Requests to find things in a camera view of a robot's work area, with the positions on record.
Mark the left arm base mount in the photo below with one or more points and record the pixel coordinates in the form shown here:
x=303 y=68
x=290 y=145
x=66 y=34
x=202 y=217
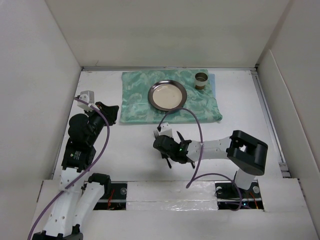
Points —
x=115 y=200

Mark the silver fork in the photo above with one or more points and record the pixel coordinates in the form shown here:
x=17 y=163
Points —
x=156 y=134

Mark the silver table knife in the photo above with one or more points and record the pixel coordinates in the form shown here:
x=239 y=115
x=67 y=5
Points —
x=185 y=142

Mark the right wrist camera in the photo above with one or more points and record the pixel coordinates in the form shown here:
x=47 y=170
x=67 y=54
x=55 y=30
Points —
x=165 y=130

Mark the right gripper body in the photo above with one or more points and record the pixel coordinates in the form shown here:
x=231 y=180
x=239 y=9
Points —
x=172 y=156

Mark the metal cup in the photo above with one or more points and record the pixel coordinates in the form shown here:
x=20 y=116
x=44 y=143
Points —
x=201 y=80

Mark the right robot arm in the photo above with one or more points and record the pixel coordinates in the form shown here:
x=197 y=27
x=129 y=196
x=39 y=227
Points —
x=248 y=153

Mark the green patterned cloth placemat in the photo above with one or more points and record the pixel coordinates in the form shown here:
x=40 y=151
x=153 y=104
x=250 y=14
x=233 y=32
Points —
x=136 y=109

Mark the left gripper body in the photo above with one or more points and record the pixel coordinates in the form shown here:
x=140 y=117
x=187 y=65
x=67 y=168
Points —
x=96 y=118

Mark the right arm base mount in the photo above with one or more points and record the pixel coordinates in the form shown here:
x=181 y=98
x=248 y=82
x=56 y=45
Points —
x=228 y=197

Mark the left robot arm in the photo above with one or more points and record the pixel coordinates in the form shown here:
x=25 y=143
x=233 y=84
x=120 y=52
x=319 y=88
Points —
x=79 y=190

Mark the metal plate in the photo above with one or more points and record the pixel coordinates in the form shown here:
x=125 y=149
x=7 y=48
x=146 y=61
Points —
x=167 y=95

